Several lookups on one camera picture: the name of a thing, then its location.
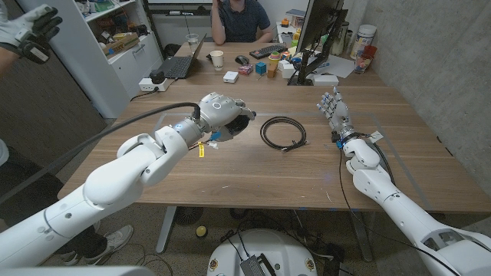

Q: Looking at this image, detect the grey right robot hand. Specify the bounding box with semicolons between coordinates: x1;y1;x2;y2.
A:
316;87;356;143

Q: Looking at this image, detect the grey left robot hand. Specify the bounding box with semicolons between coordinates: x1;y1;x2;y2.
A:
193;91;257;143

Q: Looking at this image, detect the dark blue mug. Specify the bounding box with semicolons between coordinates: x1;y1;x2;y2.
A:
220;113;251;143

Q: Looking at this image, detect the bare operator forearm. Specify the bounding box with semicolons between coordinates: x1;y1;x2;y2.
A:
0;45;20;77

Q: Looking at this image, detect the white paper cup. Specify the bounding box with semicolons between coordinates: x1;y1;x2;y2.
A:
209;50;225;72

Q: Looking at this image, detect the orange stacked cup toy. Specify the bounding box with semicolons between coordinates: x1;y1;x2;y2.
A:
266;51;282;79

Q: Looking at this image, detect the wide white box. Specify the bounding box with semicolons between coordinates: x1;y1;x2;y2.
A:
312;74;340;87

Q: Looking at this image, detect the white paper sheet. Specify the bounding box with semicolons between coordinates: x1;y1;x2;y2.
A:
306;54;356;80

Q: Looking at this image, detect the glass jar with red lid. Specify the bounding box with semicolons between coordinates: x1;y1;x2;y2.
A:
354;44;378;74

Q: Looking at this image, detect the black computer monitor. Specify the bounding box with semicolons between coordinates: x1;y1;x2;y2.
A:
295;0;345;54
297;9;348;86

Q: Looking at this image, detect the black laptop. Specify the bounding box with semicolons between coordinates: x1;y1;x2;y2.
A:
155;33;208;80

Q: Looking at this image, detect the black power adapter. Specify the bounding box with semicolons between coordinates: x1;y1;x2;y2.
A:
149;69;166;85

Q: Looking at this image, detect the clear drinking glass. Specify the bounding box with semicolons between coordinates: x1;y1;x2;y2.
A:
185;33;200;54

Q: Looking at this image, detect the steel thermos bottle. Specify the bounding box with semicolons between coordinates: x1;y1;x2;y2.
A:
331;21;350;57

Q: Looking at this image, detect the white power strip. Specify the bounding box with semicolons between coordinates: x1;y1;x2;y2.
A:
138;77;171;93

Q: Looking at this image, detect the black keyboard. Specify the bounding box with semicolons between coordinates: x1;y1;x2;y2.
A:
249;44;288;60

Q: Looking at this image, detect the white labelled canister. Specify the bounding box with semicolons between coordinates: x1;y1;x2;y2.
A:
349;24;377;61

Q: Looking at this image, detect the seated person in dark shirt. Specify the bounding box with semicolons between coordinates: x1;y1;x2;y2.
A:
209;0;274;45

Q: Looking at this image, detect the white shelf cabinet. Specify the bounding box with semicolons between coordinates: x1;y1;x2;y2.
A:
17;0;164;119

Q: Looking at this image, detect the round black fan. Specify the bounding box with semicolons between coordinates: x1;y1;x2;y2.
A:
174;206;204;226

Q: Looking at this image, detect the cardboard box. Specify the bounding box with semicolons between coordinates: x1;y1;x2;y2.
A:
102;31;140;58

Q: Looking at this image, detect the grey table leg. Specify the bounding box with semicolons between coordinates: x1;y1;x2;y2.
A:
155;205;178;255
348;210;374;263

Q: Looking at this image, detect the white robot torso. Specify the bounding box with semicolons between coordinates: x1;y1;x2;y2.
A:
206;228;318;276

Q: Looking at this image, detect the grey device on torso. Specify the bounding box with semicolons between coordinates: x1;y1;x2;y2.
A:
239;253;277;276

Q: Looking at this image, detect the white grey sneaker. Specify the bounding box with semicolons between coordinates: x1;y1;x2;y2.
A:
84;225;134;266
59;220;101;266

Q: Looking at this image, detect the black and white tracking glove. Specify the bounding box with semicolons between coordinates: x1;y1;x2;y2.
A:
0;4;64;65

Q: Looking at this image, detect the standing person in dark trousers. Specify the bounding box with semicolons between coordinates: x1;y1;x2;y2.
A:
0;140;109;256

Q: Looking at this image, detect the coiled black cable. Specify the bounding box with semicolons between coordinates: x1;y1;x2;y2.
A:
259;116;309;153

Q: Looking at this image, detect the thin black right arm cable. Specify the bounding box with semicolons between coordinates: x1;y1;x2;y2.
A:
338;149;461;276

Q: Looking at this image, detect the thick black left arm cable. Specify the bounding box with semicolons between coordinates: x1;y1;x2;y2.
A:
0;101;201;204

